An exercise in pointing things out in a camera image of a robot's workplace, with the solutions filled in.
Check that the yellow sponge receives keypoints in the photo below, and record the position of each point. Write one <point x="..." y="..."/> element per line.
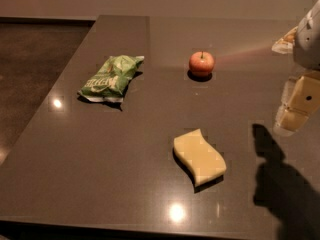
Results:
<point x="203" y="161"/>

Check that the green jalapeno chip bag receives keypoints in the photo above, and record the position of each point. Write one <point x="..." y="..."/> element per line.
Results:
<point x="111" y="80"/>

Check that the red apple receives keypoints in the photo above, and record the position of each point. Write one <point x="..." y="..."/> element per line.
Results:
<point x="201" y="64"/>

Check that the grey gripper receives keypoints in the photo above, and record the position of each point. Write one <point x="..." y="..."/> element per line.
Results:
<point x="308" y="40"/>

